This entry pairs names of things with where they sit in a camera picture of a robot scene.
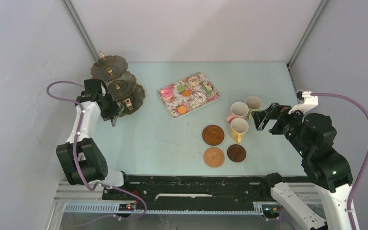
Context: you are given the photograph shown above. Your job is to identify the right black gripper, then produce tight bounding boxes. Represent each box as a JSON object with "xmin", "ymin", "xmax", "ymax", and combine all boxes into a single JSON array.
[{"xmin": 250, "ymin": 101, "xmax": 311, "ymax": 155}]

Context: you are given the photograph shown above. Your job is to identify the metal serving tongs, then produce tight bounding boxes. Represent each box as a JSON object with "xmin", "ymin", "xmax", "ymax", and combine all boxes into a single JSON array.
[{"xmin": 111, "ymin": 100, "xmax": 129, "ymax": 127}]

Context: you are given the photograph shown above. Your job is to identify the chocolate cake slice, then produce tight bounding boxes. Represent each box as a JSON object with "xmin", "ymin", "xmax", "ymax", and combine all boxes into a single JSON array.
[{"xmin": 124, "ymin": 98, "xmax": 134, "ymax": 111}]

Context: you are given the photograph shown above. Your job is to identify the green layered cake slice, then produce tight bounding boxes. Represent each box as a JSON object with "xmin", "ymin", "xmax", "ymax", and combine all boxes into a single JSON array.
[{"xmin": 202, "ymin": 81, "xmax": 213, "ymax": 95}]

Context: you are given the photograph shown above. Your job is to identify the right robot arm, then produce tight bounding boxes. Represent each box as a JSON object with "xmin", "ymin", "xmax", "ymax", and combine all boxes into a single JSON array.
[{"xmin": 251, "ymin": 103, "xmax": 353, "ymax": 230}]

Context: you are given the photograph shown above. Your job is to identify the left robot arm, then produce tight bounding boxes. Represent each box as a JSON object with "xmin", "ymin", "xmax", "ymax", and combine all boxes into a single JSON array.
[{"xmin": 56, "ymin": 79, "xmax": 132, "ymax": 200}]

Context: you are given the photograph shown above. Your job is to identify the green mug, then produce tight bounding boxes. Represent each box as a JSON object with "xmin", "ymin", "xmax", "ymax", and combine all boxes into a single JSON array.
[{"xmin": 245, "ymin": 96, "xmax": 263, "ymax": 120}]

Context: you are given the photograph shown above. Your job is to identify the three-tier dark dessert stand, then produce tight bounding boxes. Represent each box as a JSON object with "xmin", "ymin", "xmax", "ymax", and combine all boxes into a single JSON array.
[{"xmin": 91, "ymin": 51, "xmax": 145, "ymax": 117}]

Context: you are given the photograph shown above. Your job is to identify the pink mug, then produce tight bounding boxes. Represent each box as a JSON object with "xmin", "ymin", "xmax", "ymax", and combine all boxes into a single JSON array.
[{"xmin": 226, "ymin": 102, "xmax": 249, "ymax": 123}]

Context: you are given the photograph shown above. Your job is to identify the yellow mug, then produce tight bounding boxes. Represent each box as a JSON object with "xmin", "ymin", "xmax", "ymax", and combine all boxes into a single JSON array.
[{"xmin": 230, "ymin": 118, "xmax": 249, "ymax": 144}]

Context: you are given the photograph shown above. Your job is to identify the dark brown wooden coaster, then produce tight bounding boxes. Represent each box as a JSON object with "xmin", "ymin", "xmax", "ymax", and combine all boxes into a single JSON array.
[{"xmin": 227, "ymin": 144, "xmax": 247, "ymax": 162}]

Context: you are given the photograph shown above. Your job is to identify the light brown wooden coaster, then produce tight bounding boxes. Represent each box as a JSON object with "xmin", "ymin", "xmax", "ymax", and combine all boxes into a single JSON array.
[{"xmin": 202, "ymin": 125, "xmax": 225, "ymax": 146}]

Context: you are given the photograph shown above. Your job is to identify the pink frosted donut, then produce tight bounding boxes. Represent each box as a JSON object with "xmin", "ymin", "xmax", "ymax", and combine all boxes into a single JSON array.
[{"xmin": 160, "ymin": 88, "xmax": 173, "ymax": 100}]

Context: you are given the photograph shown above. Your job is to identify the woven rattan coaster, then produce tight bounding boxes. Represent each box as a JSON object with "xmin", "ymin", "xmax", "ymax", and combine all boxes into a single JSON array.
[{"xmin": 203, "ymin": 147, "xmax": 225, "ymax": 168}]

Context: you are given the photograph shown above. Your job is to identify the white chocolate-drizzled donut lower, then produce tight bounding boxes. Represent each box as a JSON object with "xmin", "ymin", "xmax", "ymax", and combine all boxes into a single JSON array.
[{"xmin": 193, "ymin": 91, "xmax": 207, "ymax": 104}]

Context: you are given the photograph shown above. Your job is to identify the white chocolate-drizzled donut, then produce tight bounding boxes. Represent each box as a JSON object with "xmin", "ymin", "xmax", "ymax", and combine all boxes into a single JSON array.
[
  {"xmin": 187, "ymin": 75, "xmax": 201, "ymax": 87},
  {"xmin": 193, "ymin": 91, "xmax": 207, "ymax": 104}
]

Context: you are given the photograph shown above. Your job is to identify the orange round biscuit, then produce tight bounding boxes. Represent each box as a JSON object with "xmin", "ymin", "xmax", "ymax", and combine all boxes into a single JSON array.
[{"xmin": 177, "ymin": 106, "xmax": 188, "ymax": 115}]

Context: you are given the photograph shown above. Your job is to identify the green macaron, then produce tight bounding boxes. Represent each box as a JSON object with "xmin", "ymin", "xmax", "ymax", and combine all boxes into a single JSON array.
[{"xmin": 177, "ymin": 84, "xmax": 186, "ymax": 93}]

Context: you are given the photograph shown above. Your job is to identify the floral rectangular tray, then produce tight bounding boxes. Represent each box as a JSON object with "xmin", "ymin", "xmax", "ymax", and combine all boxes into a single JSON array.
[{"xmin": 158, "ymin": 72, "xmax": 220, "ymax": 118}]

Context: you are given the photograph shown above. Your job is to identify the small orange macaron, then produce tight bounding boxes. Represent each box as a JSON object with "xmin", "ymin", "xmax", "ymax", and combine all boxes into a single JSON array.
[{"xmin": 182, "ymin": 90, "xmax": 191, "ymax": 97}]

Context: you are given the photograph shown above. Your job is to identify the white chocolate-drizzled donut upper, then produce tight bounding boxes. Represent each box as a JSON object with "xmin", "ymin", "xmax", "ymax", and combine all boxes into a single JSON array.
[{"xmin": 187, "ymin": 75, "xmax": 201, "ymax": 87}]

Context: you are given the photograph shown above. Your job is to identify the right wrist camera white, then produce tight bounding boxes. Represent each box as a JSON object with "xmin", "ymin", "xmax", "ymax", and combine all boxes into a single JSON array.
[{"xmin": 288, "ymin": 90, "xmax": 319, "ymax": 114}]

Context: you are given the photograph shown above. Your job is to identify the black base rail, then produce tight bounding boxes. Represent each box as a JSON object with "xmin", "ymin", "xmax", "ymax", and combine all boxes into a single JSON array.
[{"xmin": 57, "ymin": 174, "xmax": 324, "ymax": 217}]

